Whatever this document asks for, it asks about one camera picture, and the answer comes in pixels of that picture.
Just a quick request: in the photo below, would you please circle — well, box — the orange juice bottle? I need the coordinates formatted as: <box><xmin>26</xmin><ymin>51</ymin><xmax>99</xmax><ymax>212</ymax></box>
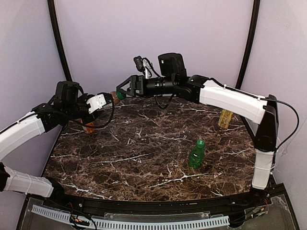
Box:
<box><xmin>78</xmin><ymin>119</ymin><xmax>95</xmax><ymax>134</ymax></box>

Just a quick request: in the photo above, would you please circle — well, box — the brown drink bottle white label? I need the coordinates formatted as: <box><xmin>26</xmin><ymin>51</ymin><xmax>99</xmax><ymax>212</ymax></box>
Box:
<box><xmin>110</xmin><ymin>91</ymin><xmax>121</xmax><ymax>105</ymax></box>

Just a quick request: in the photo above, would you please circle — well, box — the dark green bottle cap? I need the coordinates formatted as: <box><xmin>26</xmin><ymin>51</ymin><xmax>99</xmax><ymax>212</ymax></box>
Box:
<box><xmin>116</xmin><ymin>91</ymin><xmax>126</xmax><ymax>100</ymax></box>

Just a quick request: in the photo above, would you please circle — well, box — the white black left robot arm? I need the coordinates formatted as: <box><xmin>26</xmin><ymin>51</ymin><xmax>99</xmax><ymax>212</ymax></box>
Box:
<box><xmin>0</xmin><ymin>81</ymin><xmax>115</xmax><ymax>198</ymax></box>

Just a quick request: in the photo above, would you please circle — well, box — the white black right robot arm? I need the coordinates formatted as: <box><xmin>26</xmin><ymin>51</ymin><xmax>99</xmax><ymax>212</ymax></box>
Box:
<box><xmin>117</xmin><ymin>53</ymin><xmax>279</xmax><ymax>190</ymax></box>

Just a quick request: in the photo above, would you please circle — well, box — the green plastic soda bottle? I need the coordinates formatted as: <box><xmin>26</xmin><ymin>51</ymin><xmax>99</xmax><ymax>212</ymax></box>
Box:
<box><xmin>189</xmin><ymin>139</ymin><xmax>205</xmax><ymax>169</ymax></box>

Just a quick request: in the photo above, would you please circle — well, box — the beige label tea bottle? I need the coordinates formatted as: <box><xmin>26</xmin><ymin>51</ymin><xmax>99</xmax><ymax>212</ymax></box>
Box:
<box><xmin>218</xmin><ymin>109</ymin><xmax>233</xmax><ymax>129</ymax></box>

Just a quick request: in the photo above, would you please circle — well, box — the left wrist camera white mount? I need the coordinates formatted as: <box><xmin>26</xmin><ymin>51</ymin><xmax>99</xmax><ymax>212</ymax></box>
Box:
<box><xmin>86</xmin><ymin>93</ymin><xmax>107</xmax><ymax>114</ymax></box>

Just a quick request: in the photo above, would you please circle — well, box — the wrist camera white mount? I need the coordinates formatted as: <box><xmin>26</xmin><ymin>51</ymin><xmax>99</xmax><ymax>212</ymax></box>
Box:
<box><xmin>86</xmin><ymin>93</ymin><xmax>107</xmax><ymax>114</ymax></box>
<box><xmin>133</xmin><ymin>56</ymin><xmax>154</xmax><ymax>79</ymax></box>

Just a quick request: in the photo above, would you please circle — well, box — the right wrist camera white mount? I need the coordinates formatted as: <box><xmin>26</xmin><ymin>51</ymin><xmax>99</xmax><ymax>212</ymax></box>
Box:
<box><xmin>133</xmin><ymin>56</ymin><xmax>154</xmax><ymax>79</ymax></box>

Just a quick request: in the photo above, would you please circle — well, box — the black left frame post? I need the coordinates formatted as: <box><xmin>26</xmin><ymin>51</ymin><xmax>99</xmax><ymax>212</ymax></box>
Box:
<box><xmin>47</xmin><ymin>0</ymin><xmax>72</xmax><ymax>81</ymax></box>

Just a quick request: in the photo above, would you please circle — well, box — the black frame post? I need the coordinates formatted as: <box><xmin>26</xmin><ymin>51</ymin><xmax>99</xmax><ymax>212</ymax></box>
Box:
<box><xmin>47</xmin><ymin>0</ymin><xmax>72</xmax><ymax>81</ymax></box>
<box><xmin>235</xmin><ymin>0</ymin><xmax>260</xmax><ymax>90</ymax></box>

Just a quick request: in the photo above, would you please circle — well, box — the black right frame post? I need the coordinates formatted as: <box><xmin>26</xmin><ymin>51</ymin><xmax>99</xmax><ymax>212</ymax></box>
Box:
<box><xmin>235</xmin><ymin>0</ymin><xmax>260</xmax><ymax>90</ymax></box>

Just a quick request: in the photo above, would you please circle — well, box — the white slotted cable duct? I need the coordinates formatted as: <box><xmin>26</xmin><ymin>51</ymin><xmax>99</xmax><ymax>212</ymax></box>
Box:
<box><xmin>31</xmin><ymin>205</ymin><xmax>230</xmax><ymax>230</ymax></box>

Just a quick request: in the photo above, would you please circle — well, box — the black front table rail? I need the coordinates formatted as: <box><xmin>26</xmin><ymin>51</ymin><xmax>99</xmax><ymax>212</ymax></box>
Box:
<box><xmin>43</xmin><ymin>184</ymin><xmax>286</xmax><ymax>219</ymax></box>

